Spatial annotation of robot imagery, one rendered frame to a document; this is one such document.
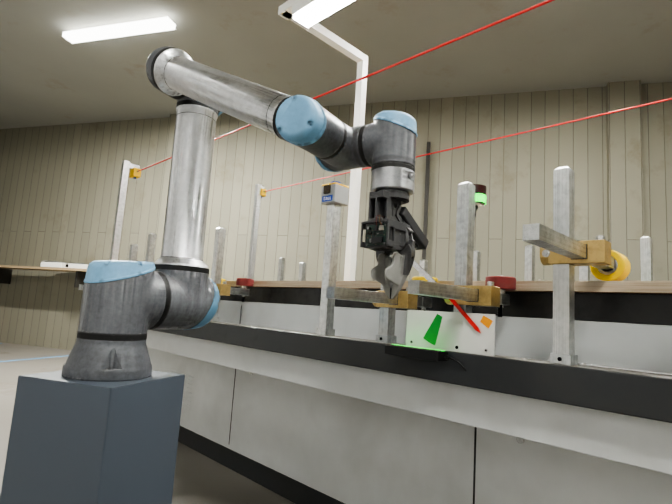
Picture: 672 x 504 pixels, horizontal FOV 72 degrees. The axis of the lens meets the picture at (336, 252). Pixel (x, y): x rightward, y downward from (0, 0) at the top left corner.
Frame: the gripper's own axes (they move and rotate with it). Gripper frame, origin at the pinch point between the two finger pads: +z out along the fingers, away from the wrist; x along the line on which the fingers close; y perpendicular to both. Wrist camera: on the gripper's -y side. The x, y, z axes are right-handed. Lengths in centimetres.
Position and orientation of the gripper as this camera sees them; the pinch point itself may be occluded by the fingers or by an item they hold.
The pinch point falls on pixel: (393, 293)
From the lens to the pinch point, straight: 94.4
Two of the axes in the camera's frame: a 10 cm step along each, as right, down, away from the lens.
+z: -0.6, 9.9, -1.3
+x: 7.1, -0.5, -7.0
